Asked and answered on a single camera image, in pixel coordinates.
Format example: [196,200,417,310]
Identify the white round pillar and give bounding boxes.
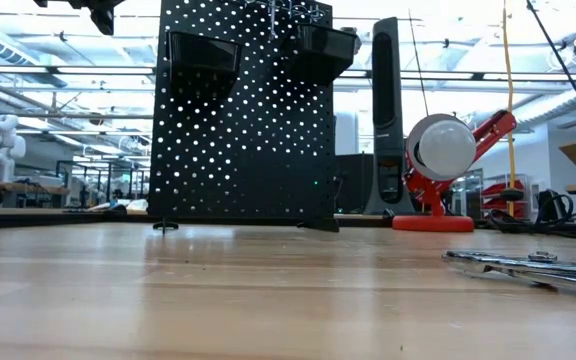
[335,112,360,156]

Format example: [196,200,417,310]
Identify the white wire ring tool rack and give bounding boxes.
[245,0,328,24]

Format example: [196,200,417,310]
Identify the white humanoid robot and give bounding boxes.
[0,113,28,184]

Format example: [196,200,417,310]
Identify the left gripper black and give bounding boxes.
[32,0,129,36]

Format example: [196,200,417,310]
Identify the thin black wire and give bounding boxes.
[407,8,431,118]

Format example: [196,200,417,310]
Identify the yellow cord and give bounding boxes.
[501,0,517,217]

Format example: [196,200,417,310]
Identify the black tower heater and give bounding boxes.
[365,17,417,216]

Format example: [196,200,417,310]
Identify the black pegboard bin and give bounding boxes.
[166,29,244,101]
[280,23,360,87]

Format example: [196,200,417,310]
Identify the white light bulb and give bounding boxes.
[417,119,478,177]

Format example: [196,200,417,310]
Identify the black upright block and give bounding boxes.
[536,188,563,222]

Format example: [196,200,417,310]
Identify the red cabinet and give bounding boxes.
[482,179,525,220]

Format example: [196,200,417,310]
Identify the long wooden bench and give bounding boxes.
[0,180,72,197]

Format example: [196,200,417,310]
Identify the black-handled silver pliers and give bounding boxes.
[441,249,576,292]

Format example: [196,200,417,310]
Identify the thin black pole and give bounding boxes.
[525,0,576,151]

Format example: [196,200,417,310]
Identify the black aluminium rig frame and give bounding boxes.
[0,209,576,240]

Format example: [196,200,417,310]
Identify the red desk lamp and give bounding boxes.
[391,109,518,233]

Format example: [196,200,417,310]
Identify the white cloth bundle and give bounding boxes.
[86,197,150,213]

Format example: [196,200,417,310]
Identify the black adapter cable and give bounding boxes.
[482,192,576,239]

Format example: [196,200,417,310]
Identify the black perforated pegboard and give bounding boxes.
[146,0,342,234]

